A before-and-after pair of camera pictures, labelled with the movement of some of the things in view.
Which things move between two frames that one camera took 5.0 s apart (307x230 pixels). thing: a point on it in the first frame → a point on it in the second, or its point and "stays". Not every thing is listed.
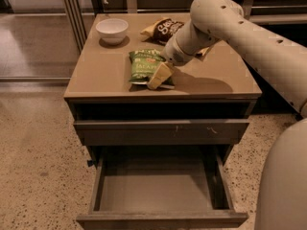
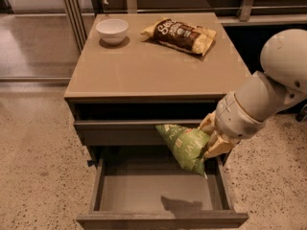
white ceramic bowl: (112, 31) stays
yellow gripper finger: (163, 72) → (219, 144)
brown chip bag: (162, 32) stays
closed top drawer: (102, 133) stays
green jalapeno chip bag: (145, 63) → (187, 144)
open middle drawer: (161, 189) stays
